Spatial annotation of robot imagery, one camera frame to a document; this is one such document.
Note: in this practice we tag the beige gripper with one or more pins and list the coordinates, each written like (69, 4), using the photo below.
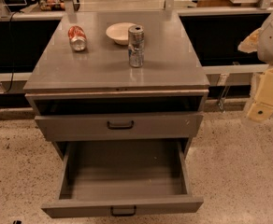
(262, 108)

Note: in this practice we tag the grey drawer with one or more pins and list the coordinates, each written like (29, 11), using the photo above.
(150, 174)
(58, 128)

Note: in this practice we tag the grey drawer cabinet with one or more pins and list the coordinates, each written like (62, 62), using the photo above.
(100, 80)

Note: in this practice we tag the grey top drawer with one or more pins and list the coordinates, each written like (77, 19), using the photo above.
(58, 128)

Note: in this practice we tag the silver upright soda can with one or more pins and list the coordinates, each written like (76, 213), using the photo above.
(136, 46)

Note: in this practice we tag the white bowl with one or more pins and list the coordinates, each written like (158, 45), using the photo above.
(118, 32)

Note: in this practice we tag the red soda can lying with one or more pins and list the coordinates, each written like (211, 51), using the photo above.
(77, 38)

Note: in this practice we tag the metal bracket on rail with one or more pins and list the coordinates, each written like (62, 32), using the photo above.
(222, 82)

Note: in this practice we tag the black top drawer handle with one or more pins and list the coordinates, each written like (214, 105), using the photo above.
(120, 125)

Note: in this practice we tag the black drawer handle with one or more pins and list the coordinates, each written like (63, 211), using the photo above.
(123, 211)
(120, 125)

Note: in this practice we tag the black lower drawer handle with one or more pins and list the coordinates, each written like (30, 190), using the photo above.
(123, 211)

